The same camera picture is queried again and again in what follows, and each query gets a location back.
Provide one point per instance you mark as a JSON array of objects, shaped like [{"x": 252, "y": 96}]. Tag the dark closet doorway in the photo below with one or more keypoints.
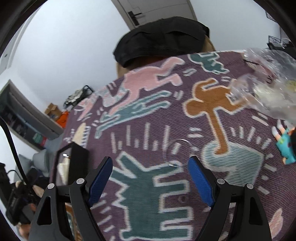
[{"x": 25, "y": 121}]

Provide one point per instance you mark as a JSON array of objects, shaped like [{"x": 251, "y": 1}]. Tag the cardboard box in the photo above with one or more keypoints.
[{"x": 53, "y": 111}]

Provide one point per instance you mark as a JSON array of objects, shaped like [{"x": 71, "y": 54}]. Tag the black shoe rack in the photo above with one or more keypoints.
[{"x": 74, "y": 99}]

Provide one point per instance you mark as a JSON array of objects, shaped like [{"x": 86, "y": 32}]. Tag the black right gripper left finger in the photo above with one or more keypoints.
[{"x": 50, "y": 221}]

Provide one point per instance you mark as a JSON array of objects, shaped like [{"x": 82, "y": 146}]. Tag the black bag on sofa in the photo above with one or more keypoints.
[{"x": 17, "y": 200}]

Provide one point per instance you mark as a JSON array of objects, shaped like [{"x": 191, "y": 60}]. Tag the grey sofa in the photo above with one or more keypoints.
[{"x": 41, "y": 160}]

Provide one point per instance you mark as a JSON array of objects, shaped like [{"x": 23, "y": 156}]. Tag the black door handle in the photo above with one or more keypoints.
[{"x": 133, "y": 17}]

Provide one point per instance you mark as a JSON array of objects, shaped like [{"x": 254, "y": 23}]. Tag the clear plastic bag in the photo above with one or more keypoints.
[{"x": 270, "y": 87}]

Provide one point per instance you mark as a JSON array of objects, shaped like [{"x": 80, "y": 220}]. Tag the purple patterned woven blanket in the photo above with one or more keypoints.
[{"x": 136, "y": 116}]

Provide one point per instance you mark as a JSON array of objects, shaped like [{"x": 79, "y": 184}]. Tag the black white jewelry box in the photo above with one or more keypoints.
[{"x": 70, "y": 164}]

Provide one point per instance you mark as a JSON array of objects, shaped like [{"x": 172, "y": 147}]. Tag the black wire wall basket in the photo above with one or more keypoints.
[{"x": 281, "y": 44}]

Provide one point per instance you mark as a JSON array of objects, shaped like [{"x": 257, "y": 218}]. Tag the grey door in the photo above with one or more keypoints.
[{"x": 153, "y": 10}]

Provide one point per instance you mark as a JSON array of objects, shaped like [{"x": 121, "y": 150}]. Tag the small cartoon boy figurine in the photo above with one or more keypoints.
[{"x": 285, "y": 141}]

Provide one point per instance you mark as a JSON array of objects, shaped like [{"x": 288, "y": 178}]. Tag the orange storage box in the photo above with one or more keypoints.
[{"x": 62, "y": 120}]

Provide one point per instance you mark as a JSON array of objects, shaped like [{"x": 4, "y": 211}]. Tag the clear thin bangle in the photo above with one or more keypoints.
[{"x": 173, "y": 148}]

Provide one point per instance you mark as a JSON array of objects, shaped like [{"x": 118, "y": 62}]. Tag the black garment on chair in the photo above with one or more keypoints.
[{"x": 162, "y": 38}]

